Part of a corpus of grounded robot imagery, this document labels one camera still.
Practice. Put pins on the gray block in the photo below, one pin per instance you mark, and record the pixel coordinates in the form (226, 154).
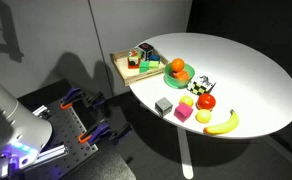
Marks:
(163, 106)

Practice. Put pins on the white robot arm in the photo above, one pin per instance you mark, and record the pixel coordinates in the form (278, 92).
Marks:
(22, 135)

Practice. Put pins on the wooden tray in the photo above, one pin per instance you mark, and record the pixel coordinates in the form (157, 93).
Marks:
(129, 76)

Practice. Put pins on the dark green block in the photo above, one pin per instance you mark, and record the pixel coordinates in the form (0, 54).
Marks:
(144, 66)

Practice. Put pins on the light green block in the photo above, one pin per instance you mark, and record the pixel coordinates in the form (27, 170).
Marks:
(153, 64)

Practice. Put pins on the red white picture block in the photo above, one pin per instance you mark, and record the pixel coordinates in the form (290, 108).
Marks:
(133, 59)

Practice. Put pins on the blue block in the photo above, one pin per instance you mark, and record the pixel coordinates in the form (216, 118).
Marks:
(154, 58)

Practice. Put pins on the orange block in bowl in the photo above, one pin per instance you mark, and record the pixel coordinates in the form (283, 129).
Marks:
(181, 75)

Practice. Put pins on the pink block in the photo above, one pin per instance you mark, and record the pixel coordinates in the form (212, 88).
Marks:
(183, 112)

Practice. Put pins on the green plastic bowl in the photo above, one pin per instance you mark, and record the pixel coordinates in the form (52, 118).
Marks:
(175, 83)

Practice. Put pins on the orange fruit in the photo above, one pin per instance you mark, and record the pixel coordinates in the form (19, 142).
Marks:
(177, 65)

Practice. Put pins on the yellow lemon upper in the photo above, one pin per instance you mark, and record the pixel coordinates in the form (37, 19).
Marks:
(186, 100)

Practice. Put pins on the yellow lemon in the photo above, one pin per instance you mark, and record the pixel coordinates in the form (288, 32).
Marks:
(203, 116)
(186, 100)

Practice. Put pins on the black cube with letter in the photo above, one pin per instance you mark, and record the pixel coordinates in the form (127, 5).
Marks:
(146, 50)

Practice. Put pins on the purple clamp lower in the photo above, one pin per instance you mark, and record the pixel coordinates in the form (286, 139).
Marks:
(98, 131)

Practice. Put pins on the purple clamp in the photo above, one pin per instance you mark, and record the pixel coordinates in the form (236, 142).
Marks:
(77, 94)
(98, 131)

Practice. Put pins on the black white checkered box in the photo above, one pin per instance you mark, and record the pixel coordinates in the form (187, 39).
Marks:
(200, 85)

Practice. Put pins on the red tomato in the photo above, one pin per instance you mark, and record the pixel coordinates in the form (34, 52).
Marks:
(206, 101)

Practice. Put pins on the yellow lemon lower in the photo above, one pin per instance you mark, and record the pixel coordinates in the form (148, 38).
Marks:
(203, 116)

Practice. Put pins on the purple clamp upper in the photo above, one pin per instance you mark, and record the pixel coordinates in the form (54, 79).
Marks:
(77, 94)

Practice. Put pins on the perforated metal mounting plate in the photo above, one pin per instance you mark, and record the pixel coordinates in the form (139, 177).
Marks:
(67, 126)

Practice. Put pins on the white table leg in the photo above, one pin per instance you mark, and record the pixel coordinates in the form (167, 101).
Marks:
(186, 163)

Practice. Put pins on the yellow banana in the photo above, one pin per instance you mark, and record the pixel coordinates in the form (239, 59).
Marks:
(224, 127)

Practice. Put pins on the aluminum rail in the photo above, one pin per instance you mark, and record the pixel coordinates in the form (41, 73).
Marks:
(51, 154)

